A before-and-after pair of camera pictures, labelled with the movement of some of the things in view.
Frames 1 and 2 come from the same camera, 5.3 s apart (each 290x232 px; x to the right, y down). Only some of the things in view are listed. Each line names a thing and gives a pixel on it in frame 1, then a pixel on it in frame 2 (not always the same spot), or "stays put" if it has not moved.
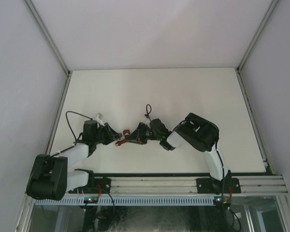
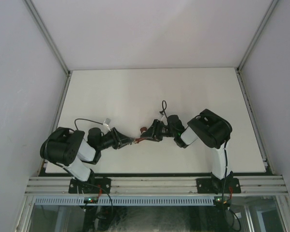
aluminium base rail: (276, 185) stays put
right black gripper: (137, 137) to (154, 131)
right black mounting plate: (206, 186) stays put
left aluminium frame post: (35, 13) stays put
